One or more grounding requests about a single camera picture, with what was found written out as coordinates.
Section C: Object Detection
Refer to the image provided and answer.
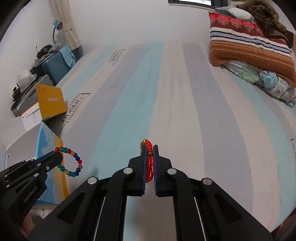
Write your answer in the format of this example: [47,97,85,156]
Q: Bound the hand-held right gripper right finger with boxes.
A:
[153,145,273,241]

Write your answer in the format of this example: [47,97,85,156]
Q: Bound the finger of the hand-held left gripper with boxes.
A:
[35,153,63,176]
[25,152,58,168]

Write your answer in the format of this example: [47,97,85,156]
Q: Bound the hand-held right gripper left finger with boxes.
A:
[28,145,147,241]

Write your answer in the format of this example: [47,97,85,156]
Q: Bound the multicoloured glass bead bracelet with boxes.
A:
[55,146,83,178]

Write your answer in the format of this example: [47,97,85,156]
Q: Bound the red braided bracelet gold beads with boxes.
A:
[139,138,154,183]

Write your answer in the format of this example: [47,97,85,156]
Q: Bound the white cardboard box yellow lid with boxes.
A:
[5,83,70,205]

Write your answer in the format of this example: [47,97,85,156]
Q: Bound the person's left hand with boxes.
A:
[17,211,36,239]

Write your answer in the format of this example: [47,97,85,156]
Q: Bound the grey suitcase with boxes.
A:
[10,74,55,117]

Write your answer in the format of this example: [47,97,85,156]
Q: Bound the black and yellow item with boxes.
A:
[11,85,24,98]

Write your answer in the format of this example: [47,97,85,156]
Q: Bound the white plastic bag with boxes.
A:
[17,68,35,86]

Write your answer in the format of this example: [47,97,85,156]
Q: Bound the blue suitcase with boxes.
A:
[42,47,79,86]

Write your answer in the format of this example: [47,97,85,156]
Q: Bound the teal cloth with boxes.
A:
[59,45,76,68]

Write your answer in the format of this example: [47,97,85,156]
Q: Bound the black bag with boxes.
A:
[36,44,55,58]

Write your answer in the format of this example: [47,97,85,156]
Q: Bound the beige curtain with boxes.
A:
[52,0,82,50]

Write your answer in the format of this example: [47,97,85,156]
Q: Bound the desk lamp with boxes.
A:
[52,20,63,44]

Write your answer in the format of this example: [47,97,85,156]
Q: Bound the floral quilt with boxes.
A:
[220,59,296,108]

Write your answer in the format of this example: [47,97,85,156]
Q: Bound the white pillow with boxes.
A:
[216,6,255,22]

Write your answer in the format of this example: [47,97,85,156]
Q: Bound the brown fur blanket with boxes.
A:
[238,0,295,47]

